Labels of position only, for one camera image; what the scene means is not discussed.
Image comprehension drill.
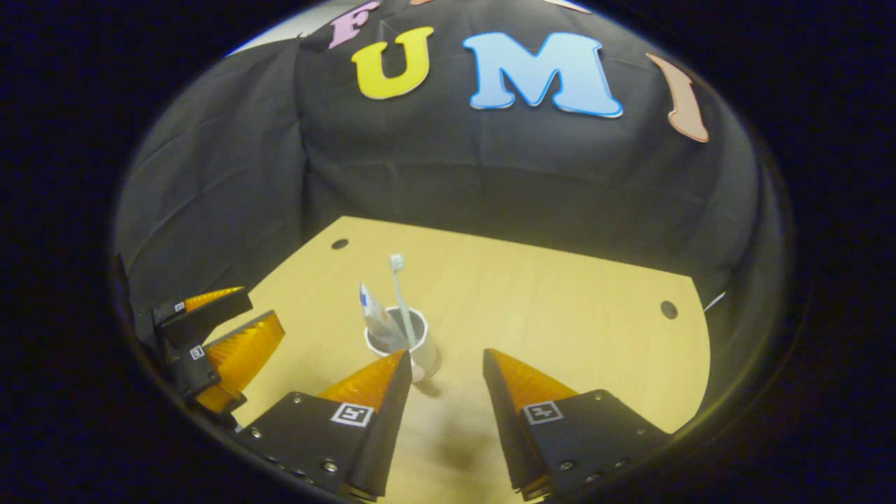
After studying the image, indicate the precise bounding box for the black backdrop cloth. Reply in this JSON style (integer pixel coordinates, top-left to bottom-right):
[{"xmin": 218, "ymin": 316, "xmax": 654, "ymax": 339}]
[{"xmin": 112, "ymin": 0, "xmax": 788, "ymax": 421}]

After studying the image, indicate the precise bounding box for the white cup with wooden handle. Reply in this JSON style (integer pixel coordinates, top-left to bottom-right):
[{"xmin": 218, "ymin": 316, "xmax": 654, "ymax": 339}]
[{"xmin": 364, "ymin": 306, "xmax": 443, "ymax": 384}]

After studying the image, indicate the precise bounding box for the white toothpaste tube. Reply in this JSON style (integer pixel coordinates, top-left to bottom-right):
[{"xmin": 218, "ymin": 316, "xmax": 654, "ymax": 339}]
[{"xmin": 358, "ymin": 281, "xmax": 407, "ymax": 353}]

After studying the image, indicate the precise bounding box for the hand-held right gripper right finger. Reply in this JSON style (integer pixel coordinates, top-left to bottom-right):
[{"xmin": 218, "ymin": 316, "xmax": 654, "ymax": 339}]
[{"xmin": 482, "ymin": 347, "xmax": 673, "ymax": 502}]

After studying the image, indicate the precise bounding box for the wooden desktop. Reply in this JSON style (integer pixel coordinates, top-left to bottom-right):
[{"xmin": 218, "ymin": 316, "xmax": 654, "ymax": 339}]
[{"xmin": 199, "ymin": 216, "xmax": 711, "ymax": 504}]

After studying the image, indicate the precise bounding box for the white toothbrush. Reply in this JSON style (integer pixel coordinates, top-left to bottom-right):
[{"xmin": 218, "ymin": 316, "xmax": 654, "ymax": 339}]
[{"xmin": 389, "ymin": 253, "xmax": 419, "ymax": 347}]

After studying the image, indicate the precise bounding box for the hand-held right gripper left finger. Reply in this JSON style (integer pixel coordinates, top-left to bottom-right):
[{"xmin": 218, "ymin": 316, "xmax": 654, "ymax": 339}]
[{"xmin": 234, "ymin": 349, "xmax": 414, "ymax": 502}]

